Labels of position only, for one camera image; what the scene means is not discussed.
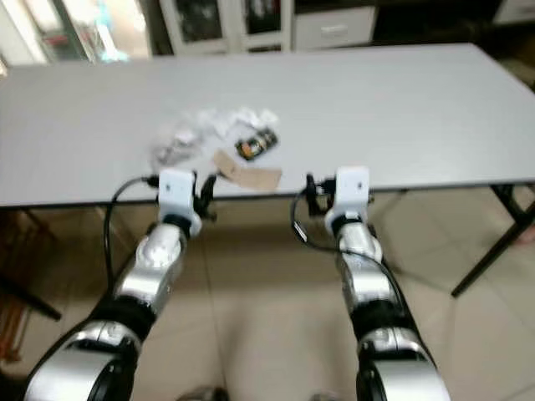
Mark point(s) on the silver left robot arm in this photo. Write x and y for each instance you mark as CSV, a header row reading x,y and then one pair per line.
x,y
159,267

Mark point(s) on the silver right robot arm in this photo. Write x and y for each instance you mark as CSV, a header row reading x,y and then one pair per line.
x,y
364,267

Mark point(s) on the clear crumpled plastic wrapper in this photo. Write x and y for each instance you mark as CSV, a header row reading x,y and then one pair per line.
x,y
184,142

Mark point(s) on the black snack packet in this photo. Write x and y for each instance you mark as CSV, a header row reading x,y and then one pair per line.
x,y
255,144

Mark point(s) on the white crumpled paper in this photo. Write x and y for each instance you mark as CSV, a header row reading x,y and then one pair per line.
x,y
247,119

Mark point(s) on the white table with black legs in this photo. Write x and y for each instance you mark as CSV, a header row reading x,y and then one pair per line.
x,y
384,109

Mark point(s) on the white drawer cabinet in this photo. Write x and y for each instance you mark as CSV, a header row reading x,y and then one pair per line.
x,y
334,27

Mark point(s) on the white glass-door cabinet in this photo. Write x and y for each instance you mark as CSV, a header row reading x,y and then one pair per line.
x,y
221,23

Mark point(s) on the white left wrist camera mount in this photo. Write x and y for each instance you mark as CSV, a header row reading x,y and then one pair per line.
x,y
177,192

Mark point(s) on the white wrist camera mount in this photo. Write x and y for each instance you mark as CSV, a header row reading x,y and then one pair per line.
x,y
177,192
353,190

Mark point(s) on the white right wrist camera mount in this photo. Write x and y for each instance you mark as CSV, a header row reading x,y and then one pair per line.
x,y
353,190

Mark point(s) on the glass door with white frame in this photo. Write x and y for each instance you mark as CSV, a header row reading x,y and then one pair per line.
x,y
75,29

